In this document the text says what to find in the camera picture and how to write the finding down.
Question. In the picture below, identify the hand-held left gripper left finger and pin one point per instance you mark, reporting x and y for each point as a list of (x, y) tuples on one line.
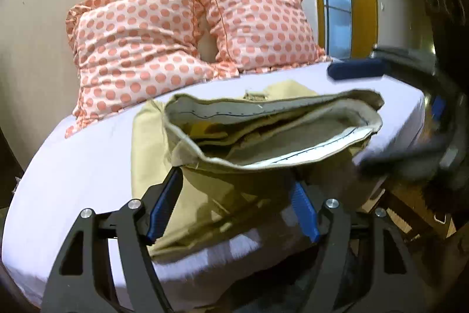
[(163, 205)]

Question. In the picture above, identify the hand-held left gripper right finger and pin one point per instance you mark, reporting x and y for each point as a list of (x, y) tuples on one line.
[(305, 212)]

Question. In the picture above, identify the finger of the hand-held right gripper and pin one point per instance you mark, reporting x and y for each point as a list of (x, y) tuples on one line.
[(399, 159), (355, 70)]

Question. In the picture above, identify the khaki pants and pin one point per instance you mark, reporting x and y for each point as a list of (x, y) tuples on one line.
[(263, 140)]

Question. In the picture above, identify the wooden furniture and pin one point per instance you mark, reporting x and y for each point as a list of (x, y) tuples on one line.
[(410, 206)]

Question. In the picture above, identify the bed with white sheet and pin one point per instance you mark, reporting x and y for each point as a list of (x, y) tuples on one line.
[(88, 166)]

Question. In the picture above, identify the small polka dot pillow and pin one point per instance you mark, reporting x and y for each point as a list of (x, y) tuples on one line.
[(256, 19)]

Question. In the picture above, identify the large polka dot pillow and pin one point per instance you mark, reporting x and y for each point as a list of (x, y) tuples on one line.
[(135, 52)]

